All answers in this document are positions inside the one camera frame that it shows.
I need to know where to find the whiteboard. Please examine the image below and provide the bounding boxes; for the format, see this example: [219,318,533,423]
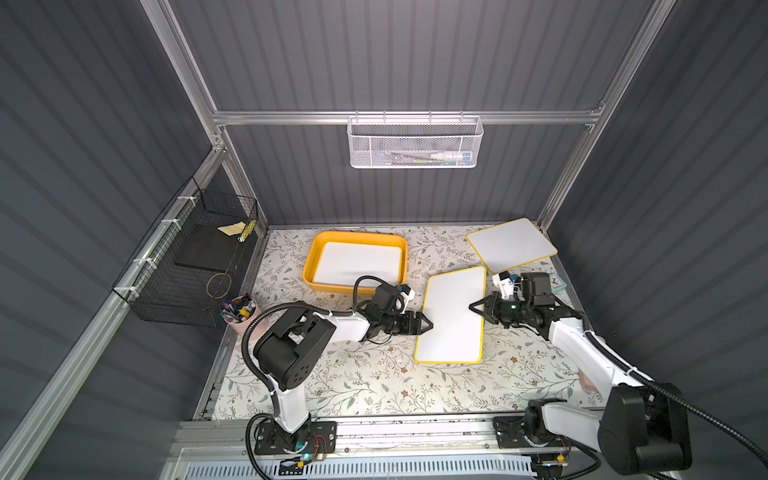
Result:
[467,218,558,274]
[312,242,403,287]
[414,266,487,365]

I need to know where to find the yellow plastic storage box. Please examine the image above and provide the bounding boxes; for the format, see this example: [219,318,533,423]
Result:
[302,231,408,294]

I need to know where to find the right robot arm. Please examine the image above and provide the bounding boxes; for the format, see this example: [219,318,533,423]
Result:
[469,293,692,476]

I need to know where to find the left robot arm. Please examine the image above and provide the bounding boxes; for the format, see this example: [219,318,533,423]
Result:
[241,302,434,435]

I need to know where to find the small mint green clock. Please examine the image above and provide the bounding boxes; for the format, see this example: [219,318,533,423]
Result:
[549,273,567,294]

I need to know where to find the floral table mat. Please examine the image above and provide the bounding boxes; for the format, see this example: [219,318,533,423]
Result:
[212,225,607,420]

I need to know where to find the markers in white basket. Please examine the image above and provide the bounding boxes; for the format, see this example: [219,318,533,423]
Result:
[375,150,475,167]

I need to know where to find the pink pen cup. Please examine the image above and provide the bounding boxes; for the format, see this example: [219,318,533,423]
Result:
[219,293,261,337]

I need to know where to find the yellow sticky note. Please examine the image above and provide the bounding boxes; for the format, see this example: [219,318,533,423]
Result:
[217,222,246,236]

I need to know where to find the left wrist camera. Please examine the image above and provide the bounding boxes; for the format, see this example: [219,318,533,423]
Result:
[373,283,415,314]

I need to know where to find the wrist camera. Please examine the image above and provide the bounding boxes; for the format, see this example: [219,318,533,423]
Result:
[492,271,553,305]
[373,283,415,314]

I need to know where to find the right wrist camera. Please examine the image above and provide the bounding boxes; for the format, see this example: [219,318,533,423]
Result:
[492,271,553,305]

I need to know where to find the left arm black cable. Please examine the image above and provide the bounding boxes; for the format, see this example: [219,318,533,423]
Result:
[241,274,391,480]

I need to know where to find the white wire mesh basket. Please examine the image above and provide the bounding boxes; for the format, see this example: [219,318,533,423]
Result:
[346,114,484,170]

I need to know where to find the black wire basket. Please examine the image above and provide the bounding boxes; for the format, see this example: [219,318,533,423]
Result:
[113,181,259,327]

